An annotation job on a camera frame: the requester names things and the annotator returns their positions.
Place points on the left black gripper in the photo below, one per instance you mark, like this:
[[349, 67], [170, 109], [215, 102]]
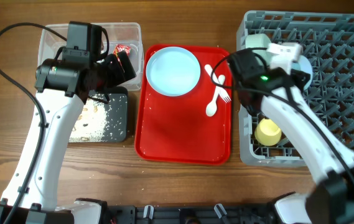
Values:
[[118, 76]]

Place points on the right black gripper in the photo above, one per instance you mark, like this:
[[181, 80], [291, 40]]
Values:
[[298, 78]]

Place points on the mint green bowl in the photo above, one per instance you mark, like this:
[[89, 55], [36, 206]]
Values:
[[259, 40]]

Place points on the light blue plate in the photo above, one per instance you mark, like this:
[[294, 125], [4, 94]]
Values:
[[173, 71]]

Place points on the yellow plastic cup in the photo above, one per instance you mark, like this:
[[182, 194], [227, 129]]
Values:
[[267, 132]]

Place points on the white plastic fork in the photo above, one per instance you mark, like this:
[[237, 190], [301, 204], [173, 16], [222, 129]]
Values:
[[223, 93]]

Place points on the white plastic spoon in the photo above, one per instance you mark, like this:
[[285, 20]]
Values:
[[211, 108]]

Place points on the blue bowl with food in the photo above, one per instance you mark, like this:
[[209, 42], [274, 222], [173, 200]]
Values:
[[303, 64]]

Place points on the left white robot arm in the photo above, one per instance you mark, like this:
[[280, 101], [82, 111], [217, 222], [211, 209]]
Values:
[[63, 85]]

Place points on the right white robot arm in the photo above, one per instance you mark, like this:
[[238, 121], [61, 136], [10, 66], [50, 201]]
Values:
[[276, 91]]

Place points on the grey dishwasher rack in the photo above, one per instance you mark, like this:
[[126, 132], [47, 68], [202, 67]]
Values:
[[328, 43]]

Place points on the black waste tray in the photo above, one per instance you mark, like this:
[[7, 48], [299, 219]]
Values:
[[116, 105]]

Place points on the red snack wrapper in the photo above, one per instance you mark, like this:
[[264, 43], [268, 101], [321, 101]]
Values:
[[122, 48]]

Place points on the clear plastic bin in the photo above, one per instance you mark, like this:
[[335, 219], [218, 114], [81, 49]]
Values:
[[119, 33]]

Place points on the rice and food scraps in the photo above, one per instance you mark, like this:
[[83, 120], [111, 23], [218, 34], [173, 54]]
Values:
[[91, 123]]

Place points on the red plastic tray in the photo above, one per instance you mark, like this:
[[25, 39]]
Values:
[[177, 129]]

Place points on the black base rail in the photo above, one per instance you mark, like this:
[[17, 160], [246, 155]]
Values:
[[195, 214]]

